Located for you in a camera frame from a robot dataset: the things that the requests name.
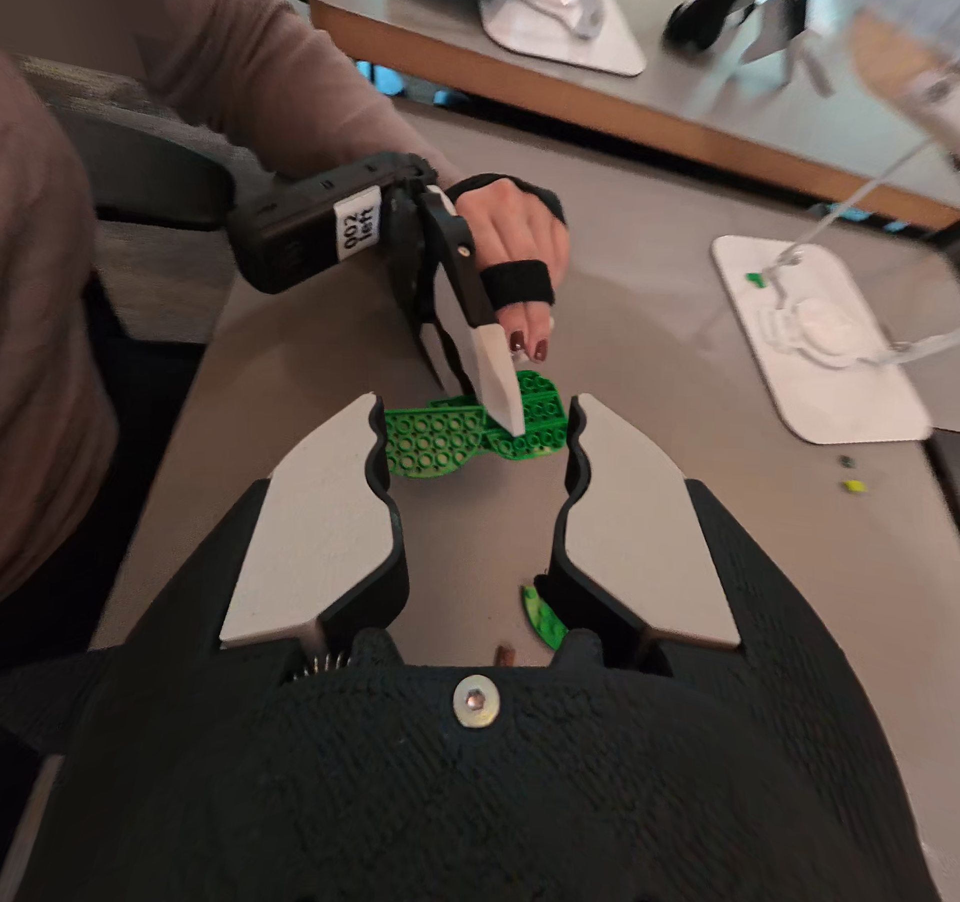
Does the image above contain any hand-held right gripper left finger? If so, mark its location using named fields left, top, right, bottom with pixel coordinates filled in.
left=219, top=393, right=410, bottom=651

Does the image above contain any person's left forearm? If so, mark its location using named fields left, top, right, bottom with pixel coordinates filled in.
left=0, top=0, right=466, bottom=194

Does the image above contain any grey table with wooden edge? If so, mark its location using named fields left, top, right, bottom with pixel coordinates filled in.
left=307, top=0, right=960, bottom=231

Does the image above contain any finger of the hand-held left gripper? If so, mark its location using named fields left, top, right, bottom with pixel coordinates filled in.
left=418, top=317, right=481, bottom=402
left=466, top=319, right=528, bottom=439

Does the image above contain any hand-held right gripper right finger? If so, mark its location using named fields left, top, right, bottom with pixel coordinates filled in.
left=546, top=394, right=744, bottom=651

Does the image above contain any green lego plate assembly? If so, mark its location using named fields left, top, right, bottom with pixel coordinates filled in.
left=384, top=371, right=569, bottom=480

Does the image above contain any person's left hand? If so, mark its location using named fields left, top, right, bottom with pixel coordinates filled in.
left=454, top=189, right=573, bottom=364

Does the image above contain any green rounded lego plate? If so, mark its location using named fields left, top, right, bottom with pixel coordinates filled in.
left=521, top=581, right=569, bottom=651

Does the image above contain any person's torso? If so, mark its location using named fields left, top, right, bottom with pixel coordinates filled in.
left=0, top=54, right=121, bottom=603

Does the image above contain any grey office chair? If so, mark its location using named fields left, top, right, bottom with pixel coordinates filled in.
left=15, top=54, right=256, bottom=342

